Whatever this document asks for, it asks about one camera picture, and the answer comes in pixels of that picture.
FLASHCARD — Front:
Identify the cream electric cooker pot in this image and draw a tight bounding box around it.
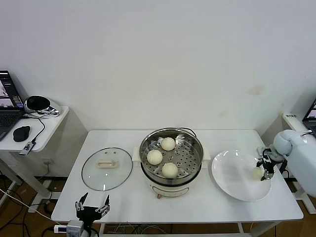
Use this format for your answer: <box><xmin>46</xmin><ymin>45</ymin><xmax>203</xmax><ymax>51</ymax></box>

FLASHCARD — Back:
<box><xmin>132</xmin><ymin>145</ymin><xmax>211</xmax><ymax>199</ymax></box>

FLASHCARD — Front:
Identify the white steamed baozi bun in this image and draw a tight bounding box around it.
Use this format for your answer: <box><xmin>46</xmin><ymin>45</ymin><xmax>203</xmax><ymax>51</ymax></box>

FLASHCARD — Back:
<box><xmin>147</xmin><ymin>149</ymin><xmax>163</xmax><ymax>166</ymax></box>
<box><xmin>160</xmin><ymin>137</ymin><xmax>176</xmax><ymax>151</ymax></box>
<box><xmin>161</xmin><ymin>162</ymin><xmax>179</xmax><ymax>179</ymax></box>
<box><xmin>252</xmin><ymin>167</ymin><xmax>264</xmax><ymax>181</ymax></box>

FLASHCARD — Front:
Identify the tangled white floor cable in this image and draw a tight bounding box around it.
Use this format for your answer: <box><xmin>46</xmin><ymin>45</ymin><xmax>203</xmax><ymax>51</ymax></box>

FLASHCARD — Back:
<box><xmin>106</xmin><ymin>223</ymin><xmax>172</xmax><ymax>235</ymax></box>

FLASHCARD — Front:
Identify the black computer mouse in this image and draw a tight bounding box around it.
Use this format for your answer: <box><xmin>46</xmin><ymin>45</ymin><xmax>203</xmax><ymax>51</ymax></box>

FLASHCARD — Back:
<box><xmin>12</xmin><ymin>125</ymin><xmax>32</xmax><ymax>143</ymax></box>

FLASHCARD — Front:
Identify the round glass pot lid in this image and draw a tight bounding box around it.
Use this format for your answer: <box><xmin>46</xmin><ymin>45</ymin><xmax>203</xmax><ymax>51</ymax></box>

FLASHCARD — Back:
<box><xmin>81</xmin><ymin>147</ymin><xmax>134</xmax><ymax>192</ymax></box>

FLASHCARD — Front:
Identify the shiny chrome dome device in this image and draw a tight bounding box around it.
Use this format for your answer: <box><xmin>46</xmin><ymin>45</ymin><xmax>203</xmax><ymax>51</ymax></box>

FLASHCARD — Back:
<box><xmin>24</xmin><ymin>95</ymin><xmax>61</xmax><ymax>116</ymax></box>

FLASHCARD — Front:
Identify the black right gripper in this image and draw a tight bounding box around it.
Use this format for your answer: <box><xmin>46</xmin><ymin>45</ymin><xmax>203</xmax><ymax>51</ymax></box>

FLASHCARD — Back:
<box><xmin>255</xmin><ymin>153</ymin><xmax>276</xmax><ymax>182</ymax></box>

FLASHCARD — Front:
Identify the stainless steel steamer basket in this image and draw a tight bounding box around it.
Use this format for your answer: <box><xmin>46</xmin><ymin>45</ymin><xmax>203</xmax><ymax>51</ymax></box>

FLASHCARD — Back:
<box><xmin>139</xmin><ymin>127</ymin><xmax>204</xmax><ymax>180</ymax></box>

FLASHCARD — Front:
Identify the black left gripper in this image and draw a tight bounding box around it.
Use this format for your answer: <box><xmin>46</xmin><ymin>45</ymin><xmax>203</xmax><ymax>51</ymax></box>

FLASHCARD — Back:
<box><xmin>75</xmin><ymin>193</ymin><xmax>111</xmax><ymax>226</ymax></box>

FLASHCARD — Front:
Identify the grey usb hub with cable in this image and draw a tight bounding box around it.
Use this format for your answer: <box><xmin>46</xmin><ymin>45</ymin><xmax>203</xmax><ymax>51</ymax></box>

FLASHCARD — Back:
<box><xmin>19</xmin><ymin>115</ymin><xmax>45</xmax><ymax>156</ymax></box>

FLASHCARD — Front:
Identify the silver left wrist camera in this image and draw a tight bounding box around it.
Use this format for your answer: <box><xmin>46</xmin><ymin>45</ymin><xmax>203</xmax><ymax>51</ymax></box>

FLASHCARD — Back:
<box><xmin>53</xmin><ymin>219</ymin><xmax>85</xmax><ymax>234</ymax></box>

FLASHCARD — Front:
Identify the open black laptop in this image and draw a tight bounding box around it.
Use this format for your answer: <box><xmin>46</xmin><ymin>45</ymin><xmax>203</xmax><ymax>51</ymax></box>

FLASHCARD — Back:
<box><xmin>302</xmin><ymin>98</ymin><xmax>316</xmax><ymax>138</ymax></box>
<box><xmin>0</xmin><ymin>70</ymin><xmax>26</xmax><ymax>142</ymax></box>

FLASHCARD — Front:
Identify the large white plate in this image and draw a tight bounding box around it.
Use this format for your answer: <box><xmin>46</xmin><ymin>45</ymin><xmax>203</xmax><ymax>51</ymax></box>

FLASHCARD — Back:
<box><xmin>211</xmin><ymin>150</ymin><xmax>272</xmax><ymax>202</ymax></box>

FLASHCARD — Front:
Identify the white side table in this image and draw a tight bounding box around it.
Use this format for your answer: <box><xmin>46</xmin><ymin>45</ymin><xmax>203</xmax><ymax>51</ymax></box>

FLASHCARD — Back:
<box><xmin>281</xmin><ymin>112</ymin><xmax>316</xmax><ymax>215</ymax></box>
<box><xmin>0</xmin><ymin>105</ymin><xmax>87</xmax><ymax>207</ymax></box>

